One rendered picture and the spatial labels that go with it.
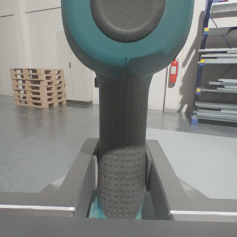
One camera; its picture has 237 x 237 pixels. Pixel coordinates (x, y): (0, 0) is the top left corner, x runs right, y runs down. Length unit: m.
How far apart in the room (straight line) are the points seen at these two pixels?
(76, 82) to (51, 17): 2.24
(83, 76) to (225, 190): 4.90
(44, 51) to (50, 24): 0.85
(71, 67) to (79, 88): 0.64
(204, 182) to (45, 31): 6.38
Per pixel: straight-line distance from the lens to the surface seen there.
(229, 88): 3.66
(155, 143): 0.15
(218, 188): 0.49
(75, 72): 5.32
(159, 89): 4.73
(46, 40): 6.53
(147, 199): 0.17
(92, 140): 0.16
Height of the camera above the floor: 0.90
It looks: 14 degrees down
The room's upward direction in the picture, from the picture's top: 1 degrees clockwise
